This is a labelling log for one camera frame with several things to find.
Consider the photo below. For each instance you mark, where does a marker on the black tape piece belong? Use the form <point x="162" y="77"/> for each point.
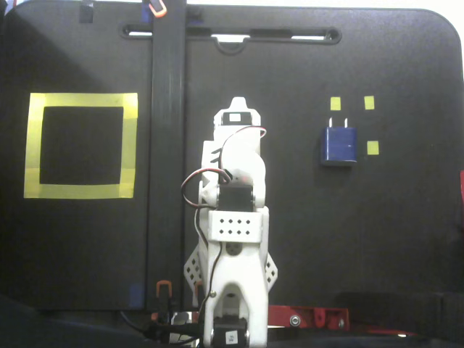
<point x="86" y="14"/>

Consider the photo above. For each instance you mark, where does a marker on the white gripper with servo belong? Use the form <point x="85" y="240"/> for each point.
<point x="237" y="117"/>

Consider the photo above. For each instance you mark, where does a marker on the blue and white charger block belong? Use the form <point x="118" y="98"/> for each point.
<point x="340" y="145"/>

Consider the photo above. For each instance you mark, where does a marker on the blue tape piece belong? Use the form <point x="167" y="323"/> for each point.
<point x="146" y="16"/>
<point x="136" y="295"/>

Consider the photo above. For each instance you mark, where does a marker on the small yellow tape marker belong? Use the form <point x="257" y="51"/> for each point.
<point x="335" y="103"/>
<point x="372" y="148"/>
<point x="369" y="103"/>

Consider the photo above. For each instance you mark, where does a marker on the yellow tape square outline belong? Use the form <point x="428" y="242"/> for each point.
<point x="32" y="163"/>

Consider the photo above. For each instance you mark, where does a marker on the orange and black clamp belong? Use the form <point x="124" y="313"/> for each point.
<point x="198" y="286"/>
<point x="156" y="10"/>
<point x="164" y="301"/>

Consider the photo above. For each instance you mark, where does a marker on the black flat table strip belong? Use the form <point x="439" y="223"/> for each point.
<point x="166" y="108"/>

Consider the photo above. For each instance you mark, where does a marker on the red corner bracket with bolt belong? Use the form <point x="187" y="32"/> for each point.
<point x="286" y="315"/>

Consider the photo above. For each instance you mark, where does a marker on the white robot arm with base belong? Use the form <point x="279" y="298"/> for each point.
<point x="246" y="275"/>

